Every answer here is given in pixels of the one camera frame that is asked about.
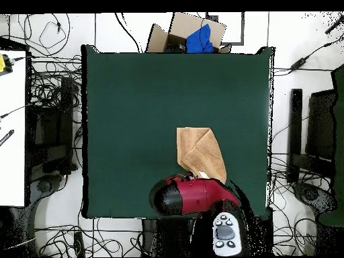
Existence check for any orange terry towel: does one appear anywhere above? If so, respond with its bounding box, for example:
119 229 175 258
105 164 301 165
176 126 228 185

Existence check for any dark green table cloth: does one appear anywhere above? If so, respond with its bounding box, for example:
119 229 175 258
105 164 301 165
81 44 275 219

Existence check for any black equipment stand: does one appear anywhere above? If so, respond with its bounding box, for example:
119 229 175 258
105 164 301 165
286 88 337 183
26 76 79 175

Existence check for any brown cardboard box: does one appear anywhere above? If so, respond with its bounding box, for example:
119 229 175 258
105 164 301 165
144 11 232 54

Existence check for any blue cloth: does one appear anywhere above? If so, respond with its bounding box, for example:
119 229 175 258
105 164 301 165
185 24 215 54

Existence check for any white desk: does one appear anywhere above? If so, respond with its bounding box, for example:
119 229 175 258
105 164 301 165
0 49 28 208

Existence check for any yellow and black device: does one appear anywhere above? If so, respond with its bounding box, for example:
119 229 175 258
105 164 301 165
0 53 13 77

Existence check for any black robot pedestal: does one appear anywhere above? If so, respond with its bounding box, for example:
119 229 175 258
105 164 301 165
141 218 200 257

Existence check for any black cable tangle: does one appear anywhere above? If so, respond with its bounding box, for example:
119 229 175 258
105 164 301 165
268 153 334 256
34 217 143 257
26 53 83 114

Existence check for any black power adapter with cable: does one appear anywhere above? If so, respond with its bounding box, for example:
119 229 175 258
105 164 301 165
273 34 344 77

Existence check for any grey looped cable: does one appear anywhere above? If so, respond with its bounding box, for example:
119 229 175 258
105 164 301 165
24 13 71 57

